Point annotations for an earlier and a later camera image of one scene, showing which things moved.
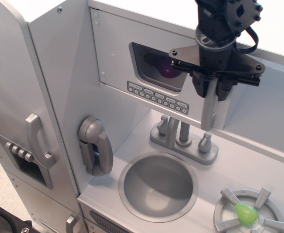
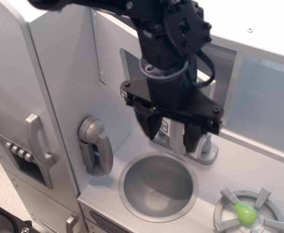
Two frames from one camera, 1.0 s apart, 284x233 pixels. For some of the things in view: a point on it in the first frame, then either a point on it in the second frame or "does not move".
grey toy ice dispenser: x=22 y=158 does not move
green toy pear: x=247 y=215 does not move
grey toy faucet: x=175 y=134 does not move
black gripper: x=225 y=63 -> x=174 y=98
